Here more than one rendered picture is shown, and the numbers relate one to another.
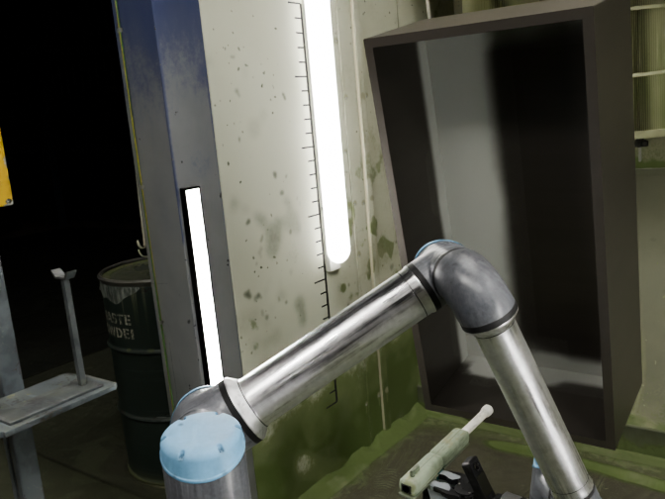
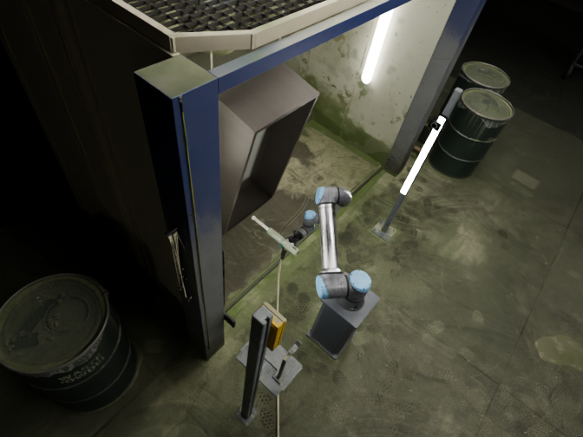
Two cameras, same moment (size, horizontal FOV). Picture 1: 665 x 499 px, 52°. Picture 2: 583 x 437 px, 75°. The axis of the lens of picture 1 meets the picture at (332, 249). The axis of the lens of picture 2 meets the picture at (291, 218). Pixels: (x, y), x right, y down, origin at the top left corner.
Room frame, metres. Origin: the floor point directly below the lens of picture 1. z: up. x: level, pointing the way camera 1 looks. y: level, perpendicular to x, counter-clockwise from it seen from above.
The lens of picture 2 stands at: (1.79, 1.51, 2.95)
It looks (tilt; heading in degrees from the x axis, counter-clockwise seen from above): 51 degrees down; 264
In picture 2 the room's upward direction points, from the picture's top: 12 degrees clockwise
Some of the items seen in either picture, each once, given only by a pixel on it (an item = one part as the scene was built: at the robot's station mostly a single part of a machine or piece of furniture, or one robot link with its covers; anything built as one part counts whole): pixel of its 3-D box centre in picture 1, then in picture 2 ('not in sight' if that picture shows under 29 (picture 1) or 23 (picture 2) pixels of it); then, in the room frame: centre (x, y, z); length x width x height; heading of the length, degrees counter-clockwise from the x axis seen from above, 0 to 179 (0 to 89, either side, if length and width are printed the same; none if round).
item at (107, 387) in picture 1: (40, 401); (268, 361); (1.67, 0.79, 0.78); 0.31 x 0.23 x 0.01; 143
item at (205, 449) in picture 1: (206, 470); (356, 285); (1.15, 0.27, 0.83); 0.17 x 0.15 x 0.18; 9
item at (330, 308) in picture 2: not in sight; (340, 317); (1.14, 0.27, 0.32); 0.31 x 0.31 x 0.64; 53
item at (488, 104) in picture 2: not in sight; (487, 104); (-0.39, -2.09, 0.86); 0.54 x 0.54 x 0.01
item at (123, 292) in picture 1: (180, 361); (77, 348); (2.86, 0.71, 0.44); 0.59 x 0.58 x 0.89; 33
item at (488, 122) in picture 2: not in sight; (467, 135); (-0.39, -2.08, 0.44); 0.59 x 0.58 x 0.89; 67
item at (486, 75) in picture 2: not in sight; (485, 75); (-0.56, -2.71, 0.86); 0.54 x 0.54 x 0.01
